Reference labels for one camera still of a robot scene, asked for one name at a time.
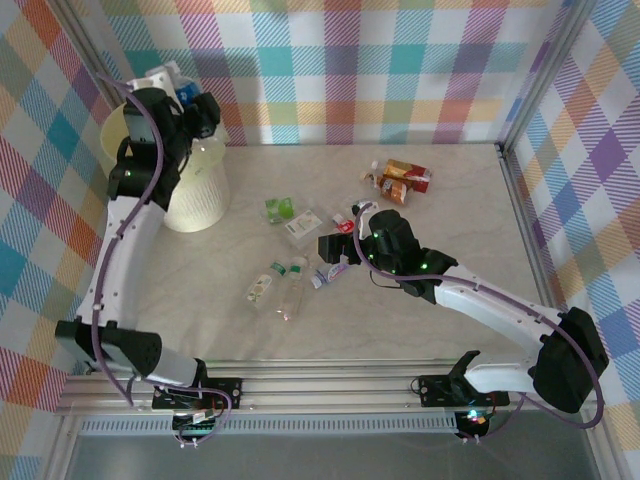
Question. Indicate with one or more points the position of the clear bottle red label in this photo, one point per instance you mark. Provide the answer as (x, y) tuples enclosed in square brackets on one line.
[(346, 227)]

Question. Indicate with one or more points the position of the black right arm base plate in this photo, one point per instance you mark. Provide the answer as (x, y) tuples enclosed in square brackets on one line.
[(432, 392)]

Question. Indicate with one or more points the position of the plaid backdrop cloth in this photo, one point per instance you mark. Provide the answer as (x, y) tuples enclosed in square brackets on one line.
[(30, 200), (350, 60), (600, 200)]

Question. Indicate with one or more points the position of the clear bottle blue label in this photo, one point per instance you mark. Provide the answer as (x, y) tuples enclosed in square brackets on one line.
[(186, 92)]

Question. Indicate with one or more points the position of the green terminal control board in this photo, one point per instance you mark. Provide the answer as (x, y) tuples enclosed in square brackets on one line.
[(197, 429)]

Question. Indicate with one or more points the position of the crushed green label bottle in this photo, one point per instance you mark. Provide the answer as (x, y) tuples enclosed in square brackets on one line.
[(276, 209)]

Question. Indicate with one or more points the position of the aluminium frame post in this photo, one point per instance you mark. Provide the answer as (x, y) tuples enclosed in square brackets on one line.
[(90, 45), (542, 75)]

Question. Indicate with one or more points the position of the clear bottle green neck band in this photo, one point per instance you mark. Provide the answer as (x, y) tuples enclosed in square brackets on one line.
[(294, 295)]

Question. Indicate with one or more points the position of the black control board with lights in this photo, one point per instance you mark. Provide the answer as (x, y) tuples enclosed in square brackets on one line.
[(475, 422)]

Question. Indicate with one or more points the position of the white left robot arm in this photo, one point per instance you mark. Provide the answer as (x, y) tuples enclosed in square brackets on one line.
[(130, 250)]

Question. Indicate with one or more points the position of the aluminium base rail beams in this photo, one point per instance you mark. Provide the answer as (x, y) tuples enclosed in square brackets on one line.
[(325, 387)]

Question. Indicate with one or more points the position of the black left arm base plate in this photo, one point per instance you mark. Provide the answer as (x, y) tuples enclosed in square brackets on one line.
[(232, 392)]

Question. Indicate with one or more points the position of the aluminium frame leg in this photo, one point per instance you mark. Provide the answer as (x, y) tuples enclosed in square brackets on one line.
[(62, 450), (603, 450)]

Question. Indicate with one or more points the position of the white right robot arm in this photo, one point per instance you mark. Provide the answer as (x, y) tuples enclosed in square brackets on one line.
[(490, 305)]

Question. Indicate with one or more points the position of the green cap pale label bottle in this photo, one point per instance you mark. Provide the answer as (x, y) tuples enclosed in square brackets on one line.
[(260, 289)]

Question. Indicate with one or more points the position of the cream ribbed waste bin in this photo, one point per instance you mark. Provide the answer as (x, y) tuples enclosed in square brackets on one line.
[(200, 205)]

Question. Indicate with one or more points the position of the purple label tube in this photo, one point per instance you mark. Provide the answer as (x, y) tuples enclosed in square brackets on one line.
[(330, 273)]

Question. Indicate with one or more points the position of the clear plastic box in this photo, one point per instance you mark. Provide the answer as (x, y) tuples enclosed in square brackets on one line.
[(301, 226)]

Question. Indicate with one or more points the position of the aluminium side rail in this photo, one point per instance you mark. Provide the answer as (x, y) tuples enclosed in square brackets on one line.
[(521, 200)]

